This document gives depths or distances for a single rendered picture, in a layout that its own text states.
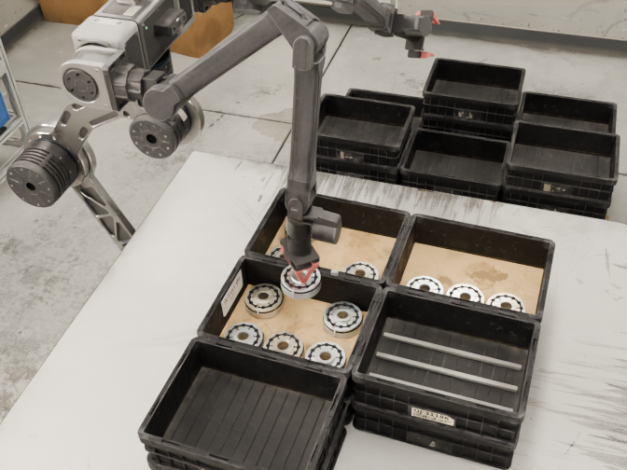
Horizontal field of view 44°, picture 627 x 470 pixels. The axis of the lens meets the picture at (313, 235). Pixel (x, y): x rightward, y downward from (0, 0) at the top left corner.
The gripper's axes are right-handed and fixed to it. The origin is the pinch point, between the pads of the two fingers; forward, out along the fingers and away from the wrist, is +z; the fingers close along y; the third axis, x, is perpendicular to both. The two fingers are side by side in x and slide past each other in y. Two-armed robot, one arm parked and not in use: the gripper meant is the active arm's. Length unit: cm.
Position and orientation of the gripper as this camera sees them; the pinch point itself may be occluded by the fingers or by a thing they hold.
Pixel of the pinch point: (299, 273)
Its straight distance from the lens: 197.6
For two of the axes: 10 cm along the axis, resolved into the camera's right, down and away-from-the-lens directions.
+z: 0.0, 7.2, 6.9
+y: -4.3, -6.2, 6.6
